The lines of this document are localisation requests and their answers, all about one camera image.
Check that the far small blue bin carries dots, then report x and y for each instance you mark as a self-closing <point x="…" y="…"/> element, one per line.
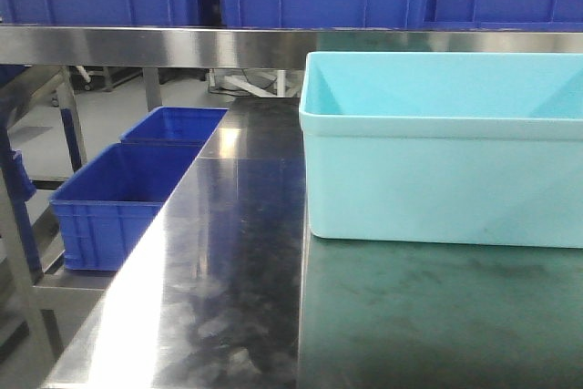
<point x="175" y="126"/>

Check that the steel shelf rail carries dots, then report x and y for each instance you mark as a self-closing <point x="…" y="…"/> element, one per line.
<point x="183" y="47"/>

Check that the small blue bin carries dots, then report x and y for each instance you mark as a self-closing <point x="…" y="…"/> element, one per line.
<point x="175" y="126"/>
<point x="106" y="206"/>

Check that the near small blue bin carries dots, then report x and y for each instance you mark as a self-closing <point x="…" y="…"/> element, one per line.
<point x="106" y="206"/>

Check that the light cyan plastic bin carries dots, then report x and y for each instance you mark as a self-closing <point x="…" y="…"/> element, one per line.
<point x="475" y="148"/>

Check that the steel rack leg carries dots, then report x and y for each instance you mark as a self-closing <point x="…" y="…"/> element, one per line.
<point x="71" y="120"/>

